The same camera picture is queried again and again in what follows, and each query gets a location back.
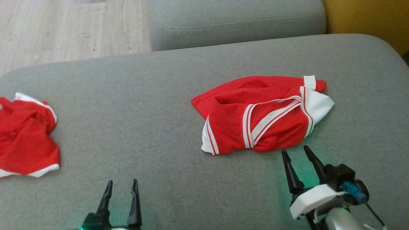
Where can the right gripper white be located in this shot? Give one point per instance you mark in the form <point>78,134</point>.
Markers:
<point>314,199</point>

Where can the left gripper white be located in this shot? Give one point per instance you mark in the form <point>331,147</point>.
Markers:
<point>99,222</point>

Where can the red shorts with white stripes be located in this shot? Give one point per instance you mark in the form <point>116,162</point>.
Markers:
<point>271,127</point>

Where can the red mesh garment white trim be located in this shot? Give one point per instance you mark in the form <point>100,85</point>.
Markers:
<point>25,143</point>

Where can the grey fabric sofa seat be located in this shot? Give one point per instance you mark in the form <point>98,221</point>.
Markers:
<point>143,121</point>

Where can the grey sofa back cushion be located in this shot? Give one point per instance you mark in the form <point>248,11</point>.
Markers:
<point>236,22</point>

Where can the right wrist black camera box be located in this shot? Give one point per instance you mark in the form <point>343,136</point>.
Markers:
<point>342,175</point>

